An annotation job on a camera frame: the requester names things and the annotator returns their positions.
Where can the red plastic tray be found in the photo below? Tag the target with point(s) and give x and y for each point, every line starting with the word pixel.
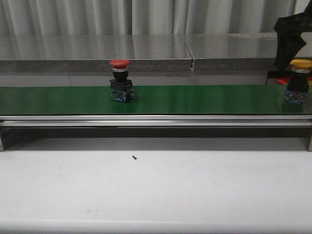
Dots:
pixel 286 80

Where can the yellow mushroom push button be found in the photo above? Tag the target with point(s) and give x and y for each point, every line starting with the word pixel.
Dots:
pixel 298 86

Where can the grey stone slab right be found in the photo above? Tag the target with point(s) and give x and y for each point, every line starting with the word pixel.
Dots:
pixel 233 52

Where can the left metal conveyor leg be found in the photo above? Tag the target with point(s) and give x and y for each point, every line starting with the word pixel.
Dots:
pixel 4 134

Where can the green conveyor belt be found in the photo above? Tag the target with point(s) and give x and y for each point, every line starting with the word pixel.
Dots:
pixel 180 99

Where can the aluminium conveyor frame rail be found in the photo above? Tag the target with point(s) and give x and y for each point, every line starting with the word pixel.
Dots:
pixel 157 121

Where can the grey pleated curtain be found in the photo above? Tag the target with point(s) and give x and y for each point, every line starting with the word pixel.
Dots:
pixel 143 17

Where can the red mushroom push button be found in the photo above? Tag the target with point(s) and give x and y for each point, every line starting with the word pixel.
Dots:
pixel 121 86

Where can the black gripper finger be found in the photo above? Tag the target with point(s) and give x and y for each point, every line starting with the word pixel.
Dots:
pixel 289 40

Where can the grey stone slab left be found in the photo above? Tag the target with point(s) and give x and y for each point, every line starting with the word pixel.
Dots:
pixel 92 54

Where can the metal conveyor leg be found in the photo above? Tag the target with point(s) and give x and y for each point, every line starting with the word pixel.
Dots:
pixel 309 147
pixel 4 134

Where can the grey stone slab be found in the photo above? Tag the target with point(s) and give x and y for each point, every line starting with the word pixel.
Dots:
pixel 233 52
pixel 92 54

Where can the right metal conveyor leg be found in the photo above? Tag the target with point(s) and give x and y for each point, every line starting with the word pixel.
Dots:
pixel 309 147

